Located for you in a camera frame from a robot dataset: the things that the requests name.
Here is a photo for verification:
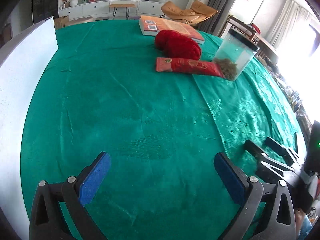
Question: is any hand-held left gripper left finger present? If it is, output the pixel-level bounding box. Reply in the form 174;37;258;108
29;151;112;240

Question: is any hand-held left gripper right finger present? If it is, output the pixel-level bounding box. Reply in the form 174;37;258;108
214;152;297;240

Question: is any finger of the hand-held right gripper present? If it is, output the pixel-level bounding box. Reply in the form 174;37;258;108
264;137;299;165
244;139;269;160

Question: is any white cardboard box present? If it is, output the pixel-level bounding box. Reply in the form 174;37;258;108
0;16;59;230

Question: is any green tablecloth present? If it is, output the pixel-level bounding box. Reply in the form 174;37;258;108
20;19;307;240

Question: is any clear jar with black lid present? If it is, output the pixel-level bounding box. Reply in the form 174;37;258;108
212;27;260;81

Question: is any red packet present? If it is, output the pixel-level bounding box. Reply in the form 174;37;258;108
155;57;224;78

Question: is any dark wooden chair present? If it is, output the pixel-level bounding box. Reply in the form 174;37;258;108
226;15;259;48

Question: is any white curtain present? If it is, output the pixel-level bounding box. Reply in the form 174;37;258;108
265;0;313;50

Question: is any red yarn ball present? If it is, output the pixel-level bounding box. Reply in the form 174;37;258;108
154;30;202;60

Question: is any orange book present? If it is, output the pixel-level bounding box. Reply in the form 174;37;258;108
139;15;205;45

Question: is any grey curtain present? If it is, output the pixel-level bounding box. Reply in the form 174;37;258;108
200;0;244;37

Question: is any orange lounge chair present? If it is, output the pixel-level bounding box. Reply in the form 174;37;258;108
161;0;219;25

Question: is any brown cardboard box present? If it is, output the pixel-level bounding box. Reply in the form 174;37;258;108
54;15;69;29

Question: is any white television cabinet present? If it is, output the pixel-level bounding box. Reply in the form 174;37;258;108
58;0;170;20

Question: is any wooden bench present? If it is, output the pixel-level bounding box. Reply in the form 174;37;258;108
109;3;137;20

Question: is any black display cabinet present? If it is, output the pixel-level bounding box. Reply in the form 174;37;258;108
31;0;60;22

